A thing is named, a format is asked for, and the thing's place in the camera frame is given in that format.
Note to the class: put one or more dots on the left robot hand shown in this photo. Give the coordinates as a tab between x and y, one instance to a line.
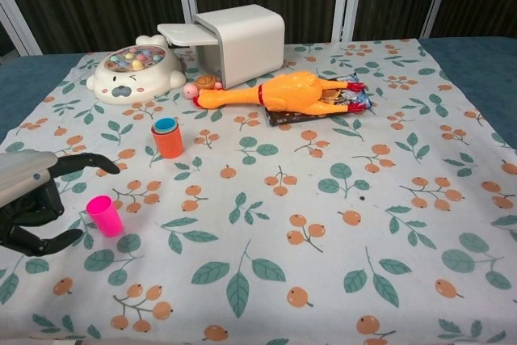
24	179

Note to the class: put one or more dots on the pink plastic cup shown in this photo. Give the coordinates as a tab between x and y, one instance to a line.
105	217

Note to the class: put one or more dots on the light blue plastic cup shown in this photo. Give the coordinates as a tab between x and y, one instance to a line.
166	123

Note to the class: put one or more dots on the white seal fishing game toy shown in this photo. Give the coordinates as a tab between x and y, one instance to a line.
133	78

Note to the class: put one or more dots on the orange plastic cup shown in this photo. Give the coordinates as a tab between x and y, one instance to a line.
169	145

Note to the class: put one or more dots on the small pink pig toy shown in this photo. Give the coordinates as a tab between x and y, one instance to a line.
190	90

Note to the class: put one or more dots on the floral tablecloth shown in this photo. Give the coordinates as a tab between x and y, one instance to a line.
282	199

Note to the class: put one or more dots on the white lidded trash bin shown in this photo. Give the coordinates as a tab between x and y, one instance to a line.
250	46

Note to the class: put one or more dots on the dark snack packet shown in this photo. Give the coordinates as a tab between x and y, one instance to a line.
282	118

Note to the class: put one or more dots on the yellow rubber chicken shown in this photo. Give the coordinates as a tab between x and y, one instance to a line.
291	90

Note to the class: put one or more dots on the teal table cover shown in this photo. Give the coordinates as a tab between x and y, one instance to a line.
476	70

